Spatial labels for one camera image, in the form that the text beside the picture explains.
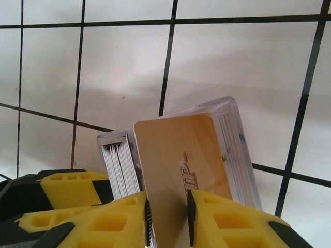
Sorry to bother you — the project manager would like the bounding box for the gold card stack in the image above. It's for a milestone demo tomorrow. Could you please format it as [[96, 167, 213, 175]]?
[[218, 113, 260, 210]]

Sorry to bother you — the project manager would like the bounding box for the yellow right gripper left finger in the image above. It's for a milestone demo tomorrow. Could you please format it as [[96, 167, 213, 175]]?
[[45, 191, 154, 248]]

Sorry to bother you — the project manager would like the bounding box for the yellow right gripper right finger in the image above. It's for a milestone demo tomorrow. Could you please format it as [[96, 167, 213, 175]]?
[[187, 190, 318, 248]]

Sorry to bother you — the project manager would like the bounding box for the red and yellow box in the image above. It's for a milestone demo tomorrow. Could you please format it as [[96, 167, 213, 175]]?
[[96, 96, 264, 213]]

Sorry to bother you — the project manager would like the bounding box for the grey card stack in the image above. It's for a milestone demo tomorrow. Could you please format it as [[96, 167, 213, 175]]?
[[102, 141, 142, 202]]

